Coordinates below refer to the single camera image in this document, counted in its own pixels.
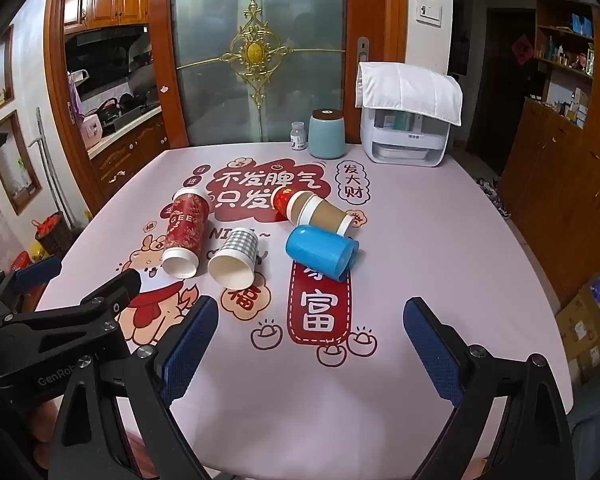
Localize wooden kitchen base cabinet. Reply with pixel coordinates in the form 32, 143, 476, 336
87, 105, 169, 202

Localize dark wooden door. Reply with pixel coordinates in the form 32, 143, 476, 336
472, 7, 537, 152

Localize white countertop appliance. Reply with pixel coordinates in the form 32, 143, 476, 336
359, 105, 451, 167

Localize grey checked paper cup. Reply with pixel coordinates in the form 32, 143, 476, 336
207, 227, 259, 289

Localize person's blue trouser leg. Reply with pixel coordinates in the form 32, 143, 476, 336
567, 374, 600, 480

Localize blue plastic cup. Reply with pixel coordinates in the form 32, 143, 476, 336
285, 224, 360, 283

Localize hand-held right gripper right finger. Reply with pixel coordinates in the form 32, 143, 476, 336
402, 297, 577, 480

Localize red door sticker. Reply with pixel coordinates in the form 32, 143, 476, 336
510, 34, 534, 67

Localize white wall switch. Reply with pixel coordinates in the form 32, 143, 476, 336
414, 0, 444, 29

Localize small red patterned paper cup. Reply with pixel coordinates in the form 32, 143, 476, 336
271, 186, 295, 222

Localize tall red paper cup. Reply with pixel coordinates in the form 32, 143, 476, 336
161, 187, 211, 279

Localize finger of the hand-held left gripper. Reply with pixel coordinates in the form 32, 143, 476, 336
0, 255, 63, 311
0, 268, 142, 333

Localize wooden side cabinet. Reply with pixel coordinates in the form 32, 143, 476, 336
499, 97, 600, 307

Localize brown and white paper cup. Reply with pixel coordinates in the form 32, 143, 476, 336
286, 192, 354, 237

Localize black cooking pans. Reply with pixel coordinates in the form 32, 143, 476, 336
97, 91, 147, 127

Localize cardboard boxes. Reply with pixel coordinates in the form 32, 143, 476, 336
554, 265, 600, 387

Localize teal canister with brown lid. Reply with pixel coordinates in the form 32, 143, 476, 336
308, 108, 346, 160

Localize metal pole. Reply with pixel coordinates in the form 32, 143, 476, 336
34, 106, 65, 213

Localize metal door handle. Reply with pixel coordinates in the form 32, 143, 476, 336
356, 37, 371, 79

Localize frosted glass door gold ornament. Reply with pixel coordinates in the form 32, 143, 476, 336
169, 0, 352, 149

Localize wooden wall shelf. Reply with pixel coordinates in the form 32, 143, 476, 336
532, 0, 597, 132

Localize shoes on floor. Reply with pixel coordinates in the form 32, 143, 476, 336
474, 176, 512, 219

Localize pink printed table mat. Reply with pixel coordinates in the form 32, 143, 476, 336
32, 146, 579, 480

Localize white quilted cloth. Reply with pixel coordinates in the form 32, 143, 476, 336
355, 61, 464, 127

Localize pink kitchen appliance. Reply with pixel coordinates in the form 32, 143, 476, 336
79, 110, 104, 142

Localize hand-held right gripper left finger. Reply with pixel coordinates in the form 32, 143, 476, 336
47, 295, 220, 480

